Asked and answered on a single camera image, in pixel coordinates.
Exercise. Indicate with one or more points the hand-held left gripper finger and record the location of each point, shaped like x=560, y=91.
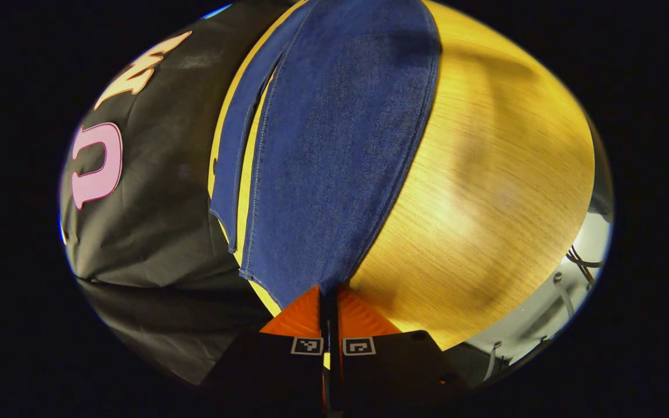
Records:
x=323, y=316
x=334, y=316

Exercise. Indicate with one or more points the blue denim jeans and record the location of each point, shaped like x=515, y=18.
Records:
x=340, y=145

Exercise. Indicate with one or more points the black backdrop cloth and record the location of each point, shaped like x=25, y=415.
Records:
x=154, y=232

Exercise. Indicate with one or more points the grey metal frame leg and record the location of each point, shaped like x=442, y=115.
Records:
x=492, y=360
x=564, y=296

